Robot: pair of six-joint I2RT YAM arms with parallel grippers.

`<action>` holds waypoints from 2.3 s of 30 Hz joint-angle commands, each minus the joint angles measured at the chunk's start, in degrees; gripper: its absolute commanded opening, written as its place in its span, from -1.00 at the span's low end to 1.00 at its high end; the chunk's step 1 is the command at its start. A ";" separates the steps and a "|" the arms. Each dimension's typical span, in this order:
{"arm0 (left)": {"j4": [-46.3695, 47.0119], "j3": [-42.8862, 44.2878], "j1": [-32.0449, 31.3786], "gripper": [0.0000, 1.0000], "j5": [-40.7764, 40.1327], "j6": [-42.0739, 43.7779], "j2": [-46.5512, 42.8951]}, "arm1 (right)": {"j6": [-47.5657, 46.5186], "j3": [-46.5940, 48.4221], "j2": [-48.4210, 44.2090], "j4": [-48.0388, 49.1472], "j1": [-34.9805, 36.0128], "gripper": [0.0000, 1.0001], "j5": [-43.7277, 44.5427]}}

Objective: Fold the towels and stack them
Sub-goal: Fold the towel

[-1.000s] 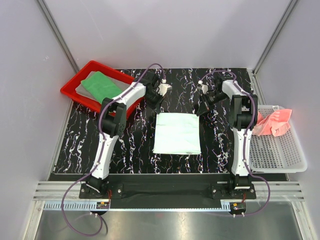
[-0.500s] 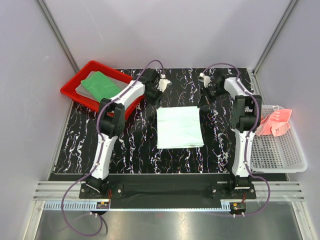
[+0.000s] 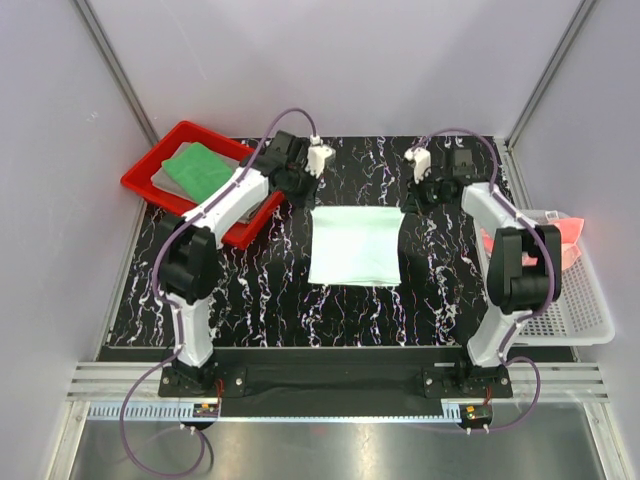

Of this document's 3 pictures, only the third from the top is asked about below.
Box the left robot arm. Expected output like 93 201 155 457
152 130 335 396

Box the right connector board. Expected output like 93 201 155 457
461 404 493 424

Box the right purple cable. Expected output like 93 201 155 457
409 127 559 432

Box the left connector board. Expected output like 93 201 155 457
191 401 220 421

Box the white cloth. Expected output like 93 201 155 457
308 206 405 287

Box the connector board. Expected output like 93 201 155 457
191 401 220 421
461 404 493 424

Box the white perforated basket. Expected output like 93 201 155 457
516 210 615 347

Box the red plastic tray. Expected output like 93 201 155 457
121 121 285 250

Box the pink cloth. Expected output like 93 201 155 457
480 217 584 272

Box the green towel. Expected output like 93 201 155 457
162 142 234 204

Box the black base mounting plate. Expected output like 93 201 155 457
99 344 576 419

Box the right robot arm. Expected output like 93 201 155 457
403 147 562 397

